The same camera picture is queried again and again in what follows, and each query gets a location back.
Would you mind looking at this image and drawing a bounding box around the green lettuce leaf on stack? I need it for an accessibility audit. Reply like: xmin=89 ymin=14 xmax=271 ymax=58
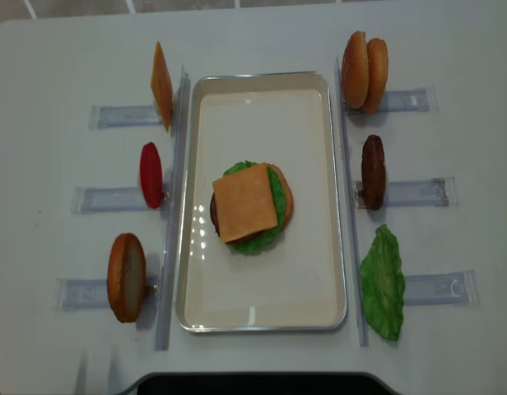
xmin=230 ymin=167 xmax=287 ymax=254

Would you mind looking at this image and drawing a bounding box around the bottom bun slice on tray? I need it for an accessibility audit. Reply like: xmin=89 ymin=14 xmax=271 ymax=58
xmin=268 ymin=164 xmax=294 ymax=230

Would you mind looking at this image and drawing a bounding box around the right long clear acrylic rail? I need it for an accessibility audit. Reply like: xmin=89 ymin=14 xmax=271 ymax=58
xmin=335 ymin=56 xmax=369 ymax=347

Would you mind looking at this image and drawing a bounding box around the orange cheese slice on stack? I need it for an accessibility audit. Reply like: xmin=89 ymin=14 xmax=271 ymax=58
xmin=213 ymin=163 xmax=278 ymax=243

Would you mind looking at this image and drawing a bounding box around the upright brown meat patty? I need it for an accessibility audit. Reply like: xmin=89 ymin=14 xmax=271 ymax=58
xmin=361 ymin=135 xmax=386 ymax=211

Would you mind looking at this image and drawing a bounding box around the clear holder under tomato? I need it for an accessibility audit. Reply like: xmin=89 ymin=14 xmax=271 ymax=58
xmin=71 ymin=187 xmax=153 ymax=214

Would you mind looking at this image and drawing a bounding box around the long clear acrylic rail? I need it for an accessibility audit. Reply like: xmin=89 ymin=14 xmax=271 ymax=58
xmin=335 ymin=56 xmax=369 ymax=347
xmin=155 ymin=67 xmax=191 ymax=351

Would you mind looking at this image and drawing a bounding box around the clear holder under right buns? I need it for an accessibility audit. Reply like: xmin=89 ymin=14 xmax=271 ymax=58
xmin=346 ymin=85 xmax=440 ymax=116

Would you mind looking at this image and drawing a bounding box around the upright bun slice far right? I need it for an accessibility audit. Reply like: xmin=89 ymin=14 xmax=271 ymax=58
xmin=362 ymin=38 xmax=388 ymax=115

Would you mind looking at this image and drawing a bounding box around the sesame top bun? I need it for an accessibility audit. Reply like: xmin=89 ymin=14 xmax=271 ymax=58
xmin=341 ymin=31 xmax=370 ymax=109

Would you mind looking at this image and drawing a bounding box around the upright bun slice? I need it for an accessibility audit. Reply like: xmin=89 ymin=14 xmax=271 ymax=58
xmin=362 ymin=38 xmax=388 ymax=115
xmin=107 ymin=233 xmax=147 ymax=323

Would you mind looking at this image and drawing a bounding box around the white rectangular metal tray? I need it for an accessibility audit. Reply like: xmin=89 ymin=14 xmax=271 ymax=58
xmin=176 ymin=72 xmax=347 ymax=332

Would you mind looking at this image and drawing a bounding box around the brown meat patty on stack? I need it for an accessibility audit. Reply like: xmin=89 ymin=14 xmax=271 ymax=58
xmin=210 ymin=195 xmax=262 ymax=244

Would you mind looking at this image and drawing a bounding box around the clear holder under lettuce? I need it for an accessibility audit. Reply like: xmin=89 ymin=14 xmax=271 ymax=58
xmin=404 ymin=270 xmax=479 ymax=306

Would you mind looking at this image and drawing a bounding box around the left long clear acrylic rail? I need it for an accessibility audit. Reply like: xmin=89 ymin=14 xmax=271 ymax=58
xmin=155 ymin=67 xmax=191 ymax=351

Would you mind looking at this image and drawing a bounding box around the clear holder under left bun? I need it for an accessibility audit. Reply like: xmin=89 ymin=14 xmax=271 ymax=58
xmin=53 ymin=276 xmax=160 ymax=311

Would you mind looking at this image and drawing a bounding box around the upright bun slice near left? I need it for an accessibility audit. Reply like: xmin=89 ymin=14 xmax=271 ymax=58
xmin=107 ymin=233 xmax=147 ymax=323

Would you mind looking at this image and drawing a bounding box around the clear holder under cheese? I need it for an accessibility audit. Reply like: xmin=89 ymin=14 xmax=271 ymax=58
xmin=88 ymin=105 xmax=162 ymax=129

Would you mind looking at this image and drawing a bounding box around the upright red tomato slice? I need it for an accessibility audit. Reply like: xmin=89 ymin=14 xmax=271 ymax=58
xmin=139 ymin=142 xmax=164 ymax=209

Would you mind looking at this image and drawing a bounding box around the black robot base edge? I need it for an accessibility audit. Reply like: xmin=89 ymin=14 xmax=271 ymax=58
xmin=137 ymin=373 xmax=392 ymax=394

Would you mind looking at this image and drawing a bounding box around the upright orange cheese slice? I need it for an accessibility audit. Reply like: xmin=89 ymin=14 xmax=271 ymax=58
xmin=150 ymin=42 xmax=174 ymax=131

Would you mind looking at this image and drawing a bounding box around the upright green lettuce leaf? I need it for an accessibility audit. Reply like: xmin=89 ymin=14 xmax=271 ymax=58
xmin=360 ymin=225 xmax=406 ymax=342

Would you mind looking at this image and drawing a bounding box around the clear holder under patty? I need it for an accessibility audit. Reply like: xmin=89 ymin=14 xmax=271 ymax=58
xmin=351 ymin=176 xmax=456 ymax=209

